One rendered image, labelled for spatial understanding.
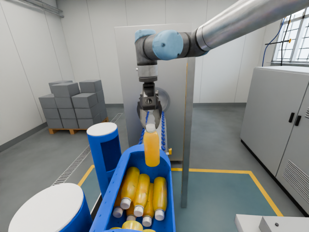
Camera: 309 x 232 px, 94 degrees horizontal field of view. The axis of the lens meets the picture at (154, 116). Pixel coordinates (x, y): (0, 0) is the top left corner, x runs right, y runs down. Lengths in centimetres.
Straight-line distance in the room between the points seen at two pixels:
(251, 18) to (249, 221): 57
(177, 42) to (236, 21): 14
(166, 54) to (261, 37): 524
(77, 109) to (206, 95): 389
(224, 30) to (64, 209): 89
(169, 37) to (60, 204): 83
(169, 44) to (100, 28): 507
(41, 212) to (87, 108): 286
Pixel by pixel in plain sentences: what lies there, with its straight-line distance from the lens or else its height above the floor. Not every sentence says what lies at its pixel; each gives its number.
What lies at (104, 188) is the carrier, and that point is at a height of 39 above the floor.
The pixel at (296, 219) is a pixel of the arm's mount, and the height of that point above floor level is 120.
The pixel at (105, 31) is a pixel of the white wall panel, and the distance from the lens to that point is 539.
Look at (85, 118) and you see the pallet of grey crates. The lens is 370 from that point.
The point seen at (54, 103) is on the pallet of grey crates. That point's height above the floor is 79.
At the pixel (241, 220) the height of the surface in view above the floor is 115.
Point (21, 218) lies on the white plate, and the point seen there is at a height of 104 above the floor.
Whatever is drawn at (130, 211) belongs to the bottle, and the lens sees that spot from 76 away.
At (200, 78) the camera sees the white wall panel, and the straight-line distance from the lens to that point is 508.
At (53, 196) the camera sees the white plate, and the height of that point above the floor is 104.
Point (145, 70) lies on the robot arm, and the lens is 53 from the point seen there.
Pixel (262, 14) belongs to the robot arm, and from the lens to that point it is 41.
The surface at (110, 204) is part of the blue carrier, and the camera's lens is 55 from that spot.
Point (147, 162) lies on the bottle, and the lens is 66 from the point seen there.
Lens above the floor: 164
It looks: 22 degrees down
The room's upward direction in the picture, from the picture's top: 2 degrees counter-clockwise
